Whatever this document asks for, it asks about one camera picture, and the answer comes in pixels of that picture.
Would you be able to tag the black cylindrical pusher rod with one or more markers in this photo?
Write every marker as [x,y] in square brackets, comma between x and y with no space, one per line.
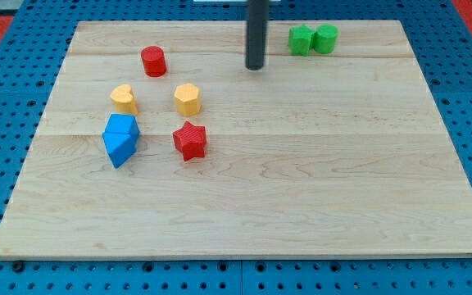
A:
[256,31]

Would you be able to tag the yellow hexagon block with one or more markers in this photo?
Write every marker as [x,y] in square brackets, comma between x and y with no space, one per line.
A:
[188,99]

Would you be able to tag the green star block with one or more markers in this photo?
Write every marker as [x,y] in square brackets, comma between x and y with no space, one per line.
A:
[300,40]

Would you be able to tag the green cylinder block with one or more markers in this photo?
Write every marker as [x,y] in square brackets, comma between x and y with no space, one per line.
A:
[325,38]

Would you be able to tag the red cylinder block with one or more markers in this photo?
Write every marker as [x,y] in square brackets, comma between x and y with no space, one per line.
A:
[154,61]

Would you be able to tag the red star block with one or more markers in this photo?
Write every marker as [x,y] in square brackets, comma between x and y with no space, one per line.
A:
[190,140]

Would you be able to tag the yellow heart block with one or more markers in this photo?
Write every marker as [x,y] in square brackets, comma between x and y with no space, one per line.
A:
[123,100]

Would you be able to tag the light wooden board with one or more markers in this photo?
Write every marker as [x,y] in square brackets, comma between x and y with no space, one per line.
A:
[339,156]

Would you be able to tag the blue cube block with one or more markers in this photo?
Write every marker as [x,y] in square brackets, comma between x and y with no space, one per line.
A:
[122,124]

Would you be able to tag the blue triangle block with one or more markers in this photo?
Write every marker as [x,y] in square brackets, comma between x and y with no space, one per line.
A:
[120,147]

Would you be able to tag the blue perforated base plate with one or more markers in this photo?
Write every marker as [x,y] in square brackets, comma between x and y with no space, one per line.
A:
[31,54]

